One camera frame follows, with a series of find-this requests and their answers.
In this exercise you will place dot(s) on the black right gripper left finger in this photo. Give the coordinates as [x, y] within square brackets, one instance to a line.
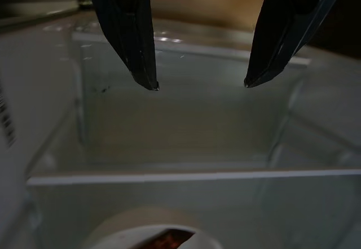
[127, 34]

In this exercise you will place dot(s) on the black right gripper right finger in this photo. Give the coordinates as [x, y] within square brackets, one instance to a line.
[282, 34]

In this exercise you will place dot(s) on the white bowl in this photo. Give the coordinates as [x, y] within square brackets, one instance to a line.
[112, 226]

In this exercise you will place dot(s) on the silver grey fridge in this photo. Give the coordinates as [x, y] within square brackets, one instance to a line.
[42, 62]

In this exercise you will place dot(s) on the glass fridge shelf white trim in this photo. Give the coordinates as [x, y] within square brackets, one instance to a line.
[194, 177]

